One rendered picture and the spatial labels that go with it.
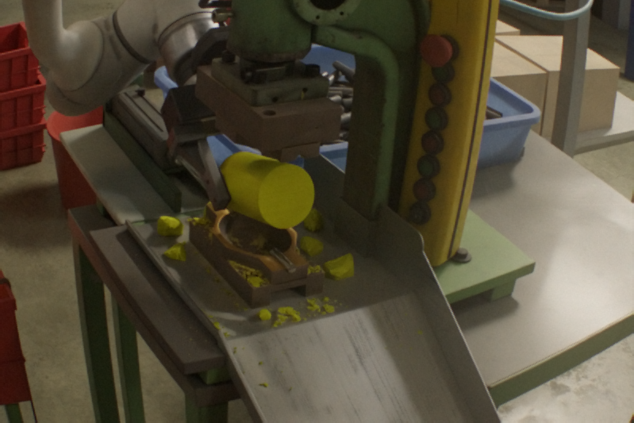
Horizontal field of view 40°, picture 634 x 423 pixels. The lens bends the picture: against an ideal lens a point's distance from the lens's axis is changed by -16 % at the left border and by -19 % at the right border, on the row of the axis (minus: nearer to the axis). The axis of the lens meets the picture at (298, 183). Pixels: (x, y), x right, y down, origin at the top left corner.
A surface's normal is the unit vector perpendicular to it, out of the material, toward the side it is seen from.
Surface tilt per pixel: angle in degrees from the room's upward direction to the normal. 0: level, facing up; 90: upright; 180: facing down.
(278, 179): 74
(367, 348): 30
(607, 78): 90
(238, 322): 0
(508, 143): 100
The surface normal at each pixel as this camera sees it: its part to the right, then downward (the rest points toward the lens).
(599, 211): 0.08, -0.89
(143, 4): -0.53, -0.11
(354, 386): 0.32, -0.56
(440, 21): -0.59, 0.23
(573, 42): -0.87, 0.16
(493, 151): 0.48, 0.57
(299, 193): 0.50, 0.15
